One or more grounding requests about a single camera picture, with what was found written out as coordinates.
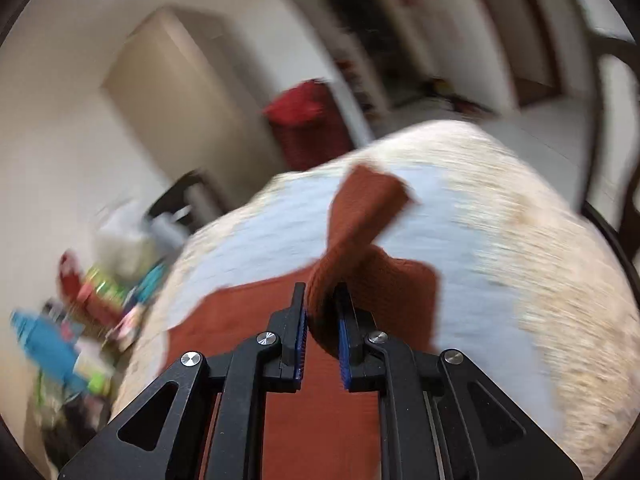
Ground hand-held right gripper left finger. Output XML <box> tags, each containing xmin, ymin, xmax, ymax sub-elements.
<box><xmin>57</xmin><ymin>282</ymin><xmax>307</xmax><ymax>480</ymax></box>

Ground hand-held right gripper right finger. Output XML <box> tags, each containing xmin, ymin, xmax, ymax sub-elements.
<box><xmin>334</xmin><ymin>282</ymin><xmax>586</xmax><ymax>480</ymax></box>

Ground rust knit sweater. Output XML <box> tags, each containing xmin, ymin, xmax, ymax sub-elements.
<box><xmin>162</xmin><ymin>162</ymin><xmax>441</xmax><ymax>480</ymax></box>

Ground white quilted table cover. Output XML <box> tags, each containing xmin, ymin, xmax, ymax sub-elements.
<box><xmin>107</xmin><ymin>120</ymin><xmax>640</xmax><ymax>480</ymax></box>

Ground dark wooden chair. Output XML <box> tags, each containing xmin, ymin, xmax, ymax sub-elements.
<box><xmin>147</xmin><ymin>170</ymin><xmax>226</xmax><ymax>237</ymax></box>
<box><xmin>580</xmin><ymin>25</ymin><xmax>640</xmax><ymax>271</ymax></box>

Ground pile of colourful packets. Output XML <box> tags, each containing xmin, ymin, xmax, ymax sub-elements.
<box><xmin>37</xmin><ymin>252</ymin><xmax>168</xmax><ymax>401</ymax></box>

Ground white plastic bag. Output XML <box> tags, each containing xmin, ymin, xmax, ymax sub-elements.
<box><xmin>94</xmin><ymin>199</ymin><xmax>162</xmax><ymax>286</ymax></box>

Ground red checkered cloth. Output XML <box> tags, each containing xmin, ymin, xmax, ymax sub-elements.
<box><xmin>262</xmin><ymin>79</ymin><xmax>351</xmax><ymax>171</ymax></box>

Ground blue plastic bag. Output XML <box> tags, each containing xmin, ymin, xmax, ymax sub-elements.
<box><xmin>11</xmin><ymin>309</ymin><xmax>88</xmax><ymax>393</ymax></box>

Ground beige door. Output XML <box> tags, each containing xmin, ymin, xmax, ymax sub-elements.
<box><xmin>102</xmin><ymin>7</ymin><xmax>281</xmax><ymax>186</ymax></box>

